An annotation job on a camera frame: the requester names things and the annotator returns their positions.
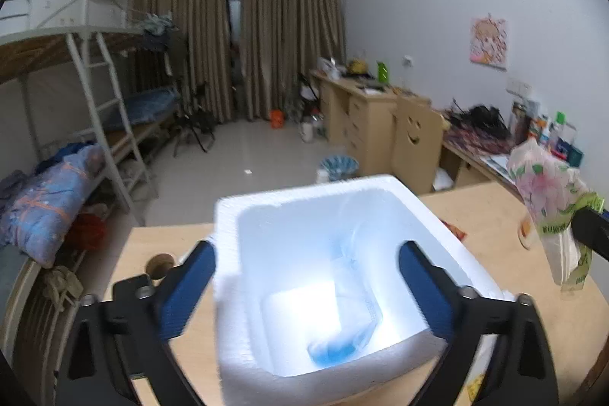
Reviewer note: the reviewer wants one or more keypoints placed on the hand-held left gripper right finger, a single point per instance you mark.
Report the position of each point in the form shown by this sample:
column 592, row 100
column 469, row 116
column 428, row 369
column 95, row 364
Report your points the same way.
column 423, row 292

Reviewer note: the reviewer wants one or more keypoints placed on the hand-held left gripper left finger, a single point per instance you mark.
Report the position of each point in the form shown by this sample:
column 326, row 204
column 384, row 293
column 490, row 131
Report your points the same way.
column 188, row 287

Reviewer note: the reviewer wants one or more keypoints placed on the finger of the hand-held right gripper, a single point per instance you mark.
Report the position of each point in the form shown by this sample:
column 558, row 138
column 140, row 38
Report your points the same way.
column 592, row 232

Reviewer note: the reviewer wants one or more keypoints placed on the floral tissue packet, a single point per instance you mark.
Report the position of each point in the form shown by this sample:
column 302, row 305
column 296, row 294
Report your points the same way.
column 542, row 187

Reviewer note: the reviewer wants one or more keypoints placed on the clear plastic bag blue item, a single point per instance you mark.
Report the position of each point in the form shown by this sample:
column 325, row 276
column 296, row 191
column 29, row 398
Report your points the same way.
column 352, row 315

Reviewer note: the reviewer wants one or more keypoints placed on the white foam box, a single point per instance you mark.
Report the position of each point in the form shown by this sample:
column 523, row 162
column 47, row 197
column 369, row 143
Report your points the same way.
column 304, row 215

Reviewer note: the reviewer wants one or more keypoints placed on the brown round lid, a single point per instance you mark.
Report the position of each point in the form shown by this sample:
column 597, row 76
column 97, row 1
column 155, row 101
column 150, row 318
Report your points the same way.
column 159, row 264

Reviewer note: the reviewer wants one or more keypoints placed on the red snack packet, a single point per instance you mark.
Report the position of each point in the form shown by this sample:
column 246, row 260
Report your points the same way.
column 454, row 230

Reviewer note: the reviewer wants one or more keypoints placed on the group of bottles and boxes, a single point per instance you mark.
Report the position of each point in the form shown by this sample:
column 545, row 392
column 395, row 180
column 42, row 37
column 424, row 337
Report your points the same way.
column 547, row 130

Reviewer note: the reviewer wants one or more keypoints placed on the red cloth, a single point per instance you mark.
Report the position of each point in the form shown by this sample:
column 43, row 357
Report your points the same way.
column 90, row 231

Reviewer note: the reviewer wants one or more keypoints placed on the desk with patterned cloth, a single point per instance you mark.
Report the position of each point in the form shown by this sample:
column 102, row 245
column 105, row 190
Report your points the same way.
column 480, row 149

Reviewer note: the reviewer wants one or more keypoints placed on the blue trash bin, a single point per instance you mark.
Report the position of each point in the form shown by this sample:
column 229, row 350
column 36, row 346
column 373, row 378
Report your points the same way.
column 338, row 168

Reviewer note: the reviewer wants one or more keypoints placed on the wooden chair with smiley face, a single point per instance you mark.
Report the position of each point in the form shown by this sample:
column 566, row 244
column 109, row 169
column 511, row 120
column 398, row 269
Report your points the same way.
column 414, row 139

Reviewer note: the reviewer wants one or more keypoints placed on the black bag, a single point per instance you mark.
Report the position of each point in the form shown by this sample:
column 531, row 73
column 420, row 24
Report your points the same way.
column 483, row 118

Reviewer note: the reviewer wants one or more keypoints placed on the blue floral quilt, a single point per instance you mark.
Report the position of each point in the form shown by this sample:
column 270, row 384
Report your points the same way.
column 52, row 201

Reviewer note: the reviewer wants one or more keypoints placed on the blue mattress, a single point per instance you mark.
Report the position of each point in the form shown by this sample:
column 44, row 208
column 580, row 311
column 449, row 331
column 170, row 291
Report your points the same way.
column 147, row 106

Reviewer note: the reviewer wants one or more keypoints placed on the orange bucket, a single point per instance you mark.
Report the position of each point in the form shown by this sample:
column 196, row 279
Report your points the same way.
column 277, row 119

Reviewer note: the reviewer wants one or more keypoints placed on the wooden desk with drawers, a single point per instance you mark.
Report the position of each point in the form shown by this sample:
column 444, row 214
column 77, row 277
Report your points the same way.
column 352, row 111

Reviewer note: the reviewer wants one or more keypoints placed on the green bottle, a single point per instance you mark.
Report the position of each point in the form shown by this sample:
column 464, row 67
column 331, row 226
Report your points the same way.
column 383, row 72

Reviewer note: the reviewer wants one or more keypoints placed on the white metal bunk bed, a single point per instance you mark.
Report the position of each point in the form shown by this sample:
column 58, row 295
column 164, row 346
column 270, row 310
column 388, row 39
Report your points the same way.
column 102, row 68

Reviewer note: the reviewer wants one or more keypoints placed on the brown curtain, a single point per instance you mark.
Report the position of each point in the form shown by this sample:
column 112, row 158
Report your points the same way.
column 190, row 35
column 290, row 30

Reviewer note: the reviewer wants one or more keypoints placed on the white wall outlet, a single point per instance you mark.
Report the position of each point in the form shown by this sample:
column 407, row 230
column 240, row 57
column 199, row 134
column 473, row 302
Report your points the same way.
column 518, row 86

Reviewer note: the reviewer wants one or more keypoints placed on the pink wall poster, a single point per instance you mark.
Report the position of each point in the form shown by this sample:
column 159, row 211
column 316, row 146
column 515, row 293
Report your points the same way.
column 489, row 42

